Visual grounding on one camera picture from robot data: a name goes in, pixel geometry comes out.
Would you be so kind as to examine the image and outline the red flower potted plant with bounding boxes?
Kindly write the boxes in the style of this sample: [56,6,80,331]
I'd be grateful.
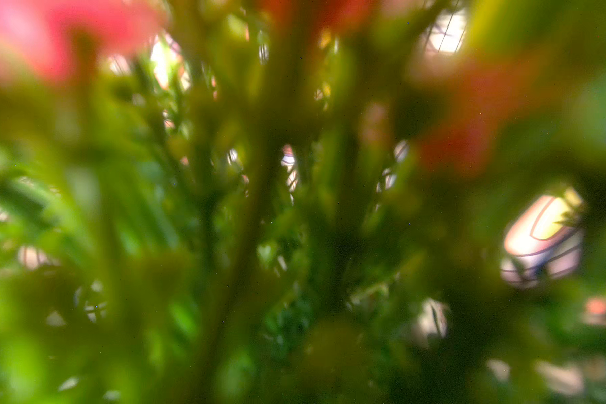
[0,1,606,403]

